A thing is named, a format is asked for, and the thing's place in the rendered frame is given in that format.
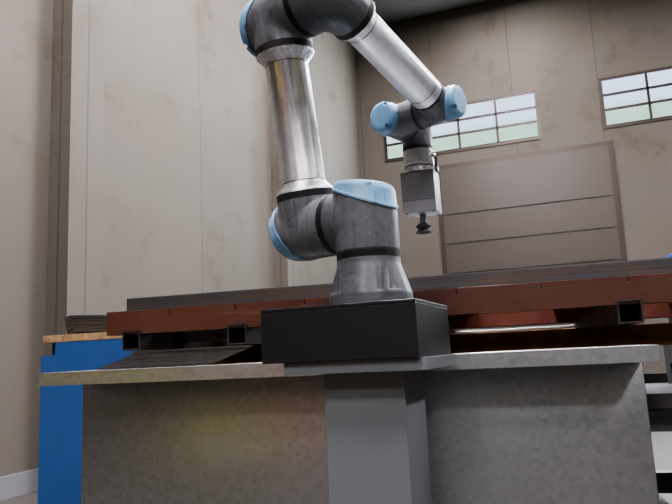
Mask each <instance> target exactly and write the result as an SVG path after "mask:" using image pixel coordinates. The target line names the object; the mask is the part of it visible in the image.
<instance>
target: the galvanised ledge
mask: <svg viewBox="0 0 672 504"><path fill-rule="evenodd" d="M451 354H454V360H455V365H452V366H447V367H441V368H436V369H430V370H423V371H439V370H464V369H489V368H514V367H539V366H564V365H589V364H614V363H639V362H661V357H660V349H659V345H623V346H601V347H579V348H558V349H536V350H515V351H493V352H471V353H451ZM315 375H324V374H308V375H284V363H277V364H262V362H255V363H234V364H212V365H200V366H178V367H156V368H135V369H113V370H85V371H68V372H50V373H39V377H38V387H40V386H65V385H90V384H115V383H140V382H165V381H190V380H215V379H240V378H265V377H290V376H315Z"/></svg>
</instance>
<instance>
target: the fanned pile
mask: <svg viewBox="0 0 672 504"><path fill-rule="evenodd" d="M249 347H252V345H240V346H221V347H203V348H184V349H165V350H147V351H135V353H131V355H128V356H127V357H124V358H122V359H123V360H118V362H113V364H107V366H102V368H97V370H113V369H135V368H156V367H178V366H200V365H211V363H217V361H221V360H223V359H221V358H228V356H233V354H239V352H241V351H245V349H249ZM222 356H223V357H222ZM141 360H142V361H141ZM181 360H182V361H181ZM119 361H121V362H119ZM160 361H161V362H160ZM200 361H201V362H200ZM139 362H141V363H139ZM179 362H180V363H179ZM117 363H120V364H117ZM158 363H159V364H158ZM137 364H139V365H137ZM116 365H118V366H116ZM114 367H116V368H114Z"/></svg>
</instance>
